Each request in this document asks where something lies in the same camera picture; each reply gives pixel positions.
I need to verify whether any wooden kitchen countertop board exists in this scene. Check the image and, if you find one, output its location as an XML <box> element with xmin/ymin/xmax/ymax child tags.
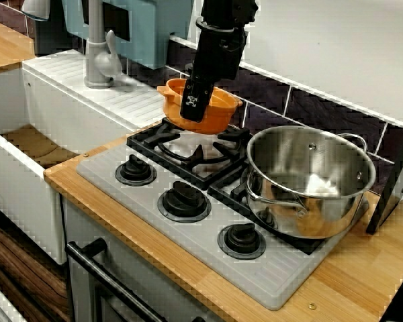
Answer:
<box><xmin>43</xmin><ymin>117</ymin><xmax>403</xmax><ymax>322</ymax></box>

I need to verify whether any black board panel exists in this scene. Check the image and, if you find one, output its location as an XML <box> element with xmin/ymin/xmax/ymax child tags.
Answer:
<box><xmin>365</xmin><ymin>112</ymin><xmax>403</xmax><ymax>235</ymax></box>

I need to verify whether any black stove knob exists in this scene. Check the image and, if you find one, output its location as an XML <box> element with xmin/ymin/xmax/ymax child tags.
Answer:
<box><xmin>217</xmin><ymin>223</ymin><xmax>267</xmax><ymax>261</ymax></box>
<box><xmin>157</xmin><ymin>180</ymin><xmax>212</xmax><ymax>223</ymax></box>
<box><xmin>115</xmin><ymin>154</ymin><xmax>158</xmax><ymax>187</ymax></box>

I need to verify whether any teal box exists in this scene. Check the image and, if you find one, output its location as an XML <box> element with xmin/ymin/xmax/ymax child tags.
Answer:
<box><xmin>62</xmin><ymin>0</ymin><xmax>195</xmax><ymax>70</ymax></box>

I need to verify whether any black oven door handle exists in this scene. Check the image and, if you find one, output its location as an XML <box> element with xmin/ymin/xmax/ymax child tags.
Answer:
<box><xmin>65</xmin><ymin>237</ymin><xmax>165</xmax><ymax>322</ymax></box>

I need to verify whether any clear plastic bottle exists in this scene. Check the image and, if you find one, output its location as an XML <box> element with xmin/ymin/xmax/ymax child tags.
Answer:
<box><xmin>83</xmin><ymin>0</ymin><xmax>124</xmax><ymax>90</ymax></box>

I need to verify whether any white toy sink basin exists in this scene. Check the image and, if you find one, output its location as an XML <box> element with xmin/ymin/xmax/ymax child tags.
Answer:
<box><xmin>0</xmin><ymin>49</ymin><xmax>169</xmax><ymax>266</ymax></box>

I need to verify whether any stainless steel cooking pot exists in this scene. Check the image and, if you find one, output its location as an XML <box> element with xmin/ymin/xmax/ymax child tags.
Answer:
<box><xmin>244</xmin><ymin>125</ymin><xmax>377</xmax><ymax>239</ymax></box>

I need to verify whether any black burner grate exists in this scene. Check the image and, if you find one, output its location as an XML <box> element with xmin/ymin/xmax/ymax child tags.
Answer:
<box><xmin>208</xmin><ymin>160</ymin><xmax>370</xmax><ymax>256</ymax></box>
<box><xmin>126</xmin><ymin>117</ymin><xmax>251</xmax><ymax>192</ymax></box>

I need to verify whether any white toy oven cabinet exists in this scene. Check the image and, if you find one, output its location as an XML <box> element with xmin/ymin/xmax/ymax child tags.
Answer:
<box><xmin>62</xmin><ymin>197</ymin><xmax>222</xmax><ymax>322</ymax></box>

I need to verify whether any grey toy stove plate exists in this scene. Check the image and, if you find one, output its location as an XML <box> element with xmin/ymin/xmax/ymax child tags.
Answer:
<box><xmin>76</xmin><ymin>125</ymin><xmax>370</xmax><ymax>311</ymax></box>

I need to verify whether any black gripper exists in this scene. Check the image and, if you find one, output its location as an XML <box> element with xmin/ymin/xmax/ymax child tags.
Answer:
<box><xmin>180</xmin><ymin>26</ymin><xmax>249</xmax><ymax>123</ymax></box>

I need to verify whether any dark tile backsplash panel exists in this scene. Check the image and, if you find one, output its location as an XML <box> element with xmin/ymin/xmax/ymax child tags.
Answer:
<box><xmin>0</xmin><ymin>0</ymin><xmax>403</xmax><ymax>197</ymax></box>

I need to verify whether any orange plastic toy pot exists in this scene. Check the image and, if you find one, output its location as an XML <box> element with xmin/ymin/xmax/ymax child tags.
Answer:
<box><xmin>156</xmin><ymin>78</ymin><xmax>243</xmax><ymax>135</ymax></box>

